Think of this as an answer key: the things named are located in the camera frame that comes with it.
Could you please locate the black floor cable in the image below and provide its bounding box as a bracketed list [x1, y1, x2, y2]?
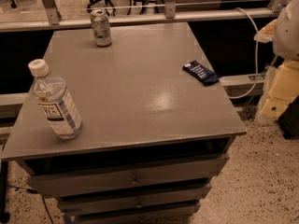
[6, 184, 55, 224]

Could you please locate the blue snack bag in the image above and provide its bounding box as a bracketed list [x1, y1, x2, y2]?
[182, 61, 221, 85]

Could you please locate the grey drawer cabinet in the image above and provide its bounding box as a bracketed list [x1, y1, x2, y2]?
[2, 23, 246, 224]

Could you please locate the grey metal railing frame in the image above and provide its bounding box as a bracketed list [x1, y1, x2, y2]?
[0, 0, 291, 32]

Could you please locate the white cable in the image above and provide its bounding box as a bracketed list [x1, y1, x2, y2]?
[226, 7, 261, 100]

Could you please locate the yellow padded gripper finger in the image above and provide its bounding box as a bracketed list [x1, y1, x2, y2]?
[254, 20, 277, 43]
[255, 60, 299, 122]

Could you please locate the clear plastic tea bottle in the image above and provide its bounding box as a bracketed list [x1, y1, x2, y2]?
[28, 59, 82, 140]

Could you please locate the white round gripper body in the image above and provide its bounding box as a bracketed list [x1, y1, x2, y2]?
[273, 0, 299, 61]

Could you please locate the green white soda can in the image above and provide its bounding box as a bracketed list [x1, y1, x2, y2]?
[91, 9, 112, 47]

